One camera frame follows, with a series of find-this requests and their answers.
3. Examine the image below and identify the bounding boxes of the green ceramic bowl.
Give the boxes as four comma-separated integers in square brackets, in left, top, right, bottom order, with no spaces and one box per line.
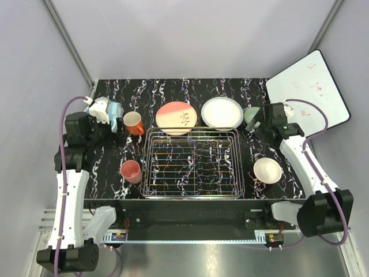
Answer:
[244,107,259,124]

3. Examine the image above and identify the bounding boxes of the white round plate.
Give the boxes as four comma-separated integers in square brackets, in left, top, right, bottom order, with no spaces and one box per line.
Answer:
[201,97,243,130]

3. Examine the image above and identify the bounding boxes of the orange and white bowl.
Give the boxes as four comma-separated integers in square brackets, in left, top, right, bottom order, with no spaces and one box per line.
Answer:
[253,158,283,184]

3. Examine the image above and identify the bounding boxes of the steel wire dish rack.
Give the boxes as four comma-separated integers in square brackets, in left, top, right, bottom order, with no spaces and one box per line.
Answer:
[140,127,245,199]

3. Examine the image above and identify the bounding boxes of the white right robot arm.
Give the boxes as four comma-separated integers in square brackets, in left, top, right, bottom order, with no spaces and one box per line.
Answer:
[244,102,353,245]

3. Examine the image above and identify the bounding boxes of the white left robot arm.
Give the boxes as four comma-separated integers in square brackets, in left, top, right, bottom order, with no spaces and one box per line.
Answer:
[36,112,125,275]

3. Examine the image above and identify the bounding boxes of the light blue headphones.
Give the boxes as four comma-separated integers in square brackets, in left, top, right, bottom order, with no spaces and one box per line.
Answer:
[84,97,124,133]

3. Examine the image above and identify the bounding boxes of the orange mug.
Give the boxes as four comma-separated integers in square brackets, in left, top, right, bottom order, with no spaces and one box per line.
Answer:
[123,111,144,136]

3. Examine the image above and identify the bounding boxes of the white board with dark rim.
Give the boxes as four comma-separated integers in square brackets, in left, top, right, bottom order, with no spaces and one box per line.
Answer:
[266,50,351,137]

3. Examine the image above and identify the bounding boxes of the pink plastic cup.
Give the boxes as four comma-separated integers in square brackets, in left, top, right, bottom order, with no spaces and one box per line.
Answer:
[120,160,142,184]

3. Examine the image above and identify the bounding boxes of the pink and cream plate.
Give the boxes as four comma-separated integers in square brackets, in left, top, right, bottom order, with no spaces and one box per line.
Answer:
[156,101,198,136]

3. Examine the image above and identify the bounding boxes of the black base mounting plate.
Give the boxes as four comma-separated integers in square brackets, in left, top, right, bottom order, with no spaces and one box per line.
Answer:
[84,199,296,237]

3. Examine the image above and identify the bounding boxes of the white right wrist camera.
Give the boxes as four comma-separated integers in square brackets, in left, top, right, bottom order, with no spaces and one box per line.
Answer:
[283,101,294,118]

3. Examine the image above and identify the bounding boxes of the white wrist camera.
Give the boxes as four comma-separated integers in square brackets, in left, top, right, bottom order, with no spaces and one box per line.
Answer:
[88,100,110,124]
[283,101,294,118]

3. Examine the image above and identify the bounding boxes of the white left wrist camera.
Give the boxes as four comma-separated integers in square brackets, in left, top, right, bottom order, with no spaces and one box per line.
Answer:
[88,100,110,124]

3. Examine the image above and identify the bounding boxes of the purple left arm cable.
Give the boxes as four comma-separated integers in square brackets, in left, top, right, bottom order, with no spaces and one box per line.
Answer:
[53,96,90,274]

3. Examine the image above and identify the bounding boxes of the grey slotted cable duct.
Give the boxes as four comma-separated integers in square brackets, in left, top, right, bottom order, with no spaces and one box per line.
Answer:
[102,230,266,244]

